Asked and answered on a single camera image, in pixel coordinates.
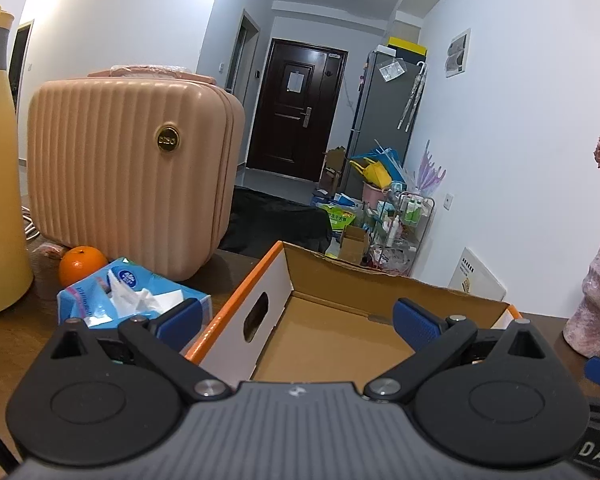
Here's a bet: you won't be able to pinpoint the yellow bag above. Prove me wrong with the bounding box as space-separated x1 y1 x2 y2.
362 157 392 189

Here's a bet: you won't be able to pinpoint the yellow thermos jug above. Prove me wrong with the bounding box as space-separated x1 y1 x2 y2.
0 4 35 318

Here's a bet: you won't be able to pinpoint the green packet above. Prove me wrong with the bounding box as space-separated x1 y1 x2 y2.
320 204 357 232

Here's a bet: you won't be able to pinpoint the clear folded umbrella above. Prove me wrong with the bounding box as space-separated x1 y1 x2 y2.
397 61 429 132

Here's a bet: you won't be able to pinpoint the small open cardboard box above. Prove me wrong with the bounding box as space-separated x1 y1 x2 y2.
339 225 371 265

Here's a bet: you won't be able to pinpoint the yellow and black box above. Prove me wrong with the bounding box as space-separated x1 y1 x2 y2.
386 36 429 64

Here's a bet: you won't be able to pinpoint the pink bucket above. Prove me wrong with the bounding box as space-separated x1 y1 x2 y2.
362 181 389 209

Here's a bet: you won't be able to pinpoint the clear plastic pouch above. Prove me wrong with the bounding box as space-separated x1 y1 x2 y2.
380 57 409 84

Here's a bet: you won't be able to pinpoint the white wire rack cart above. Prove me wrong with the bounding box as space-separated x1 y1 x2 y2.
367 191 436 277

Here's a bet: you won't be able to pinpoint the white flat board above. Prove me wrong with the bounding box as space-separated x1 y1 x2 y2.
450 246 508 304

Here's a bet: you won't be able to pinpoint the blue shopping bag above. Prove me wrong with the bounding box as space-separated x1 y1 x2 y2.
350 146 407 187

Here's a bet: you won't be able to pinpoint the grey interior door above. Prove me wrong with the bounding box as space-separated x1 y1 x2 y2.
225 10 260 97

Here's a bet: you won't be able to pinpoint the pink ribbed suitcase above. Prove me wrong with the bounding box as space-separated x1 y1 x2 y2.
27 64 246 282

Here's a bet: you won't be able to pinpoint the white wall panel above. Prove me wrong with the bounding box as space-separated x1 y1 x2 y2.
444 29 472 79

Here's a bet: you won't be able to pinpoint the brown woven cup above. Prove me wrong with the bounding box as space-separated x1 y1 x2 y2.
32 242 72 301

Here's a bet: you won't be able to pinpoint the metal hose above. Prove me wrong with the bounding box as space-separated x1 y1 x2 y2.
20 205 42 242

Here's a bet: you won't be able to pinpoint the orange-edged cardboard box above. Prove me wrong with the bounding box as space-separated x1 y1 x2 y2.
185 241 524 382

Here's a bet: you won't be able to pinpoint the purple butterfly wings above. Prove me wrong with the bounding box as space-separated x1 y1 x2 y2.
416 140 449 196

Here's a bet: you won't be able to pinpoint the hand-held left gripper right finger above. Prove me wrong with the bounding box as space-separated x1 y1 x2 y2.
362 297 549 404

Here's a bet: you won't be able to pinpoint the dark brown entrance door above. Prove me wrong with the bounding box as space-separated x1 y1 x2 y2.
246 38 349 183

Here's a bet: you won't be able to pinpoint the black bag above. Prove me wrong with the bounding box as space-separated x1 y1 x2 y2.
219 186 334 257

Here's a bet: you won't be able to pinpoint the blue tissue pack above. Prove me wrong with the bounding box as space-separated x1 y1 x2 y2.
56 257 212 332

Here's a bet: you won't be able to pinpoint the orange fruit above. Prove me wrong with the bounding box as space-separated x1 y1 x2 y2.
58 246 110 287

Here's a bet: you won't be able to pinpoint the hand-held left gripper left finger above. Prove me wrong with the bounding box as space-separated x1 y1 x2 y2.
50 298 232 404

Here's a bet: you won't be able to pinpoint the pink textured vase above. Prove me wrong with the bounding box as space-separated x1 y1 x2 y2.
562 221 600 359

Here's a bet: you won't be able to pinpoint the tall brown cardboard box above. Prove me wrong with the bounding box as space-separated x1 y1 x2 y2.
322 147 347 191

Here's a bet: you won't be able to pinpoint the grey refrigerator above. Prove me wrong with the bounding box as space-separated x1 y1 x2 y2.
340 45 429 202

